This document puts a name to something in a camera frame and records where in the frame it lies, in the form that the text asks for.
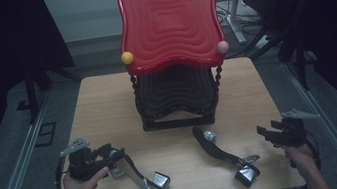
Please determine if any black sandal with silver strap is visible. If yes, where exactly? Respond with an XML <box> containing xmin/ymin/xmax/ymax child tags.
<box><xmin>191</xmin><ymin>117</ymin><xmax>266</xmax><ymax>189</ymax></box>
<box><xmin>106</xmin><ymin>140</ymin><xmax>173</xmax><ymax>189</ymax></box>

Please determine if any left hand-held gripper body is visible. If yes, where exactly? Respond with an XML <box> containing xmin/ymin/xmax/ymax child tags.
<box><xmin>57</xmin><ymin>131</ymin><xmax>126</xmax><ymax>186</ymax></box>

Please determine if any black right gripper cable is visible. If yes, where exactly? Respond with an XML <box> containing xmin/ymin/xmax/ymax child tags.
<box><xmin>240</xmin><ymin>128</ymin><xmax>327</xmax><ymax>189</ymax></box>

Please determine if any red and black shoe rack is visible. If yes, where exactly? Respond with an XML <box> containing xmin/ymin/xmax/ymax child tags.
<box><xmin>112</xmin><ymin>0</ymin><xmax>239</xmax><ymax>136</ymax></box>

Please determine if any white power strip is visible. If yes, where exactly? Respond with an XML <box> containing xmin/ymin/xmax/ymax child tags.
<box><xmin>252</xmin><ymin>34</ymin><xmax>275</xmax><ymax>51</ymax></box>

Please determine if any white metal desk leg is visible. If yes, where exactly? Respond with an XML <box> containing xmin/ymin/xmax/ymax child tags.
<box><xmin>216</xmin><ymin>0</ymin><xmax>250</xmax><ymax>48</ymax></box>

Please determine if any person's right hand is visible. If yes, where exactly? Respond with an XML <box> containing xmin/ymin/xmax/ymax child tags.
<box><xmin>279</xmin><ymin>138</ymin><xmax>321</xmax><ymax>181</ymax></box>

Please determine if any tangle of floor cables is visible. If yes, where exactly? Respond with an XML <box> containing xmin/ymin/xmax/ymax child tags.
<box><xmin>215</xmin><ymin>0</ymin><xmax>266</xmax><ymax>35</ymax></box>

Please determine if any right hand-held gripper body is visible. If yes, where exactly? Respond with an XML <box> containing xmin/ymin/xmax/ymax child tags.
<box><xmin>268</xmin><ymin>104</ymin><xmax>325</xmax><ymax>151</ymax></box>

